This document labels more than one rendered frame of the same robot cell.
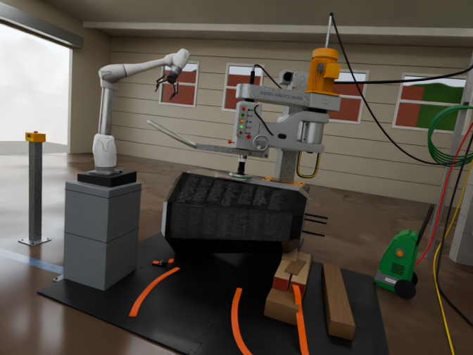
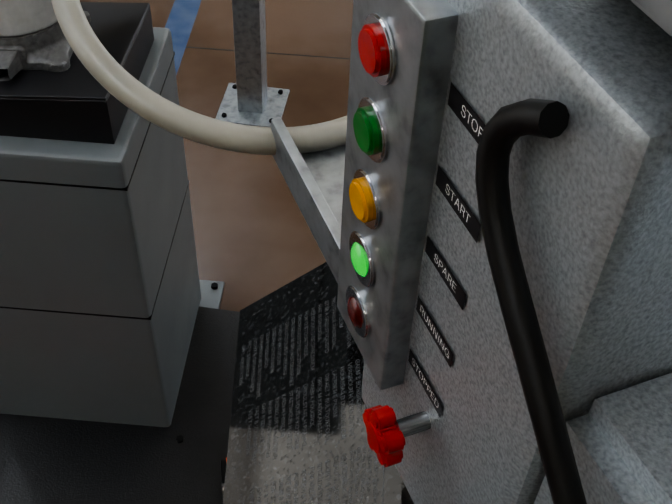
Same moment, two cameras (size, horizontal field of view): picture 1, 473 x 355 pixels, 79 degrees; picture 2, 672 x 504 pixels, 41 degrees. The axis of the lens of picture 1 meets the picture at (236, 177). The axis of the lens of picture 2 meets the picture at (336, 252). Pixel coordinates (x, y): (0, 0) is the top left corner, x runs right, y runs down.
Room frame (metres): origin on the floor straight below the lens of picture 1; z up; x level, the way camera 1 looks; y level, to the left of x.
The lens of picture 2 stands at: (2.48, -0.36, 1.77)
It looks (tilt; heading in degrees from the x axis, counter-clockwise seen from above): 47 degrees down; 77
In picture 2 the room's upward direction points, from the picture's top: 3 degrees clockwise
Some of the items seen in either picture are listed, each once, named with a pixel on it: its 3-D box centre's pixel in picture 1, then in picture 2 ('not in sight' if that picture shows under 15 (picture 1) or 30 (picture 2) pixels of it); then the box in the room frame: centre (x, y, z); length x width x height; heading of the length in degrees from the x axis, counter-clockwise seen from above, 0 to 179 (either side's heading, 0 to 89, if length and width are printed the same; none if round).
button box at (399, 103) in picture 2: (241, 120); (390, 193); (2.60, 0.01, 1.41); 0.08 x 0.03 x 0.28; 101
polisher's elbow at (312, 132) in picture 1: (312, 132); not in sight; (2.85, -0.68, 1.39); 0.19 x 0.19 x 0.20
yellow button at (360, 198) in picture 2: not in sight; (364, 199); (2.59, 0.01, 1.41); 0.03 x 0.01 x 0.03; 101
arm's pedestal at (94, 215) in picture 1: (103, 229); (76, 237); (2.25, 1.03, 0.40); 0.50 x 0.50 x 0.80; 75
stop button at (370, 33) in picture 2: not in sight; (376, 49); (2.59, 0.01, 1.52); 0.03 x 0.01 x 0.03; 101
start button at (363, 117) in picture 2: not in sight; (370, 130); (2.59, 0.01, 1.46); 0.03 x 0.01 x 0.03; 101
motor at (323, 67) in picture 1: (322, 73); not in sight; (2.83, -0.69, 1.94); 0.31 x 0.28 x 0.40; 11
